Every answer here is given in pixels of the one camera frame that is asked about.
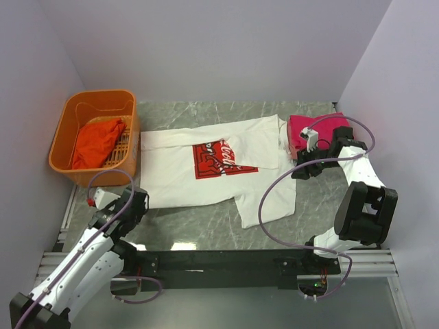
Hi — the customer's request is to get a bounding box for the white printed t-shirt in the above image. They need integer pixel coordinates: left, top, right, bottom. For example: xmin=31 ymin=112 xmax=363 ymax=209
xmin=140 ymin=115 xmax=296 ymax=228

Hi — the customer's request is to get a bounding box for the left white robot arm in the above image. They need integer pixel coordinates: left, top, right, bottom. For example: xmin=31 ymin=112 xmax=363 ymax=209
xmin=10 ymin=188 xmax=149 ymax=328

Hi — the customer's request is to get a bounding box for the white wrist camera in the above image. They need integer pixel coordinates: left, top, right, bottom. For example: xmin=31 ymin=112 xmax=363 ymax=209
xmin=300 ymin=127 xmax=319 ymax=153
xmin=86 ymin=188 xmax=120 ymax=210

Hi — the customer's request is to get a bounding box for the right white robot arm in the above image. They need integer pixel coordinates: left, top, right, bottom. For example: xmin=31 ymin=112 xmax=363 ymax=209
xmin=291 ymin=126 xmax=398 ymax=258

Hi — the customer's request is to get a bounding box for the folded salmon t-shirt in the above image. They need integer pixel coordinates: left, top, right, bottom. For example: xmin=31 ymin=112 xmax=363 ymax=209
xmin=285 ymin=121 xmax=298 ymax=160

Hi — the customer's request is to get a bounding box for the aluminium frame rail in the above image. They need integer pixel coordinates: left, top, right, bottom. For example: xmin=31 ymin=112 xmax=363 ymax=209
xmin=10 ymin=182 xmax=398 ymax=328

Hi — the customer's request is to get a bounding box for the folded magenta t-shirt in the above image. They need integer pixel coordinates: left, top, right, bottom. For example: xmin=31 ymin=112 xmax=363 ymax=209
xmin=288 ymin=113 xmax=350 ymax=152

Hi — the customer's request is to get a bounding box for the black base crossbar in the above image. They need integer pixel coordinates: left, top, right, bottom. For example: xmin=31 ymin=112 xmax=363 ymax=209
xmin=109 ymin=249 xmax=342 ymax=296

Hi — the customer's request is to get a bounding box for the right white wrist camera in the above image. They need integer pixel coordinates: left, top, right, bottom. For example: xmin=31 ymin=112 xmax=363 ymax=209
xmin=300 ymin=127 xmax=319 ymax=153

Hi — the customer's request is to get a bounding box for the orange t-shirt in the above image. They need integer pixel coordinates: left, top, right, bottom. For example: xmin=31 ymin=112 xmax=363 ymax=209
xmin=72 ymin=118 xmax=126 ymax=170

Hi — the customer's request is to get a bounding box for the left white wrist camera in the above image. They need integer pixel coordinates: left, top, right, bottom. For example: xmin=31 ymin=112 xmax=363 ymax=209
xmin=86 ymin=188 xmax=120 ymax=210

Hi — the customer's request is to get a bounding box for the orange plastic laundry basket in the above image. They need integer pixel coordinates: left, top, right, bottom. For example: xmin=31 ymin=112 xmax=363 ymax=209
xmin=49 ymin=90 xmax=140 ymax=187

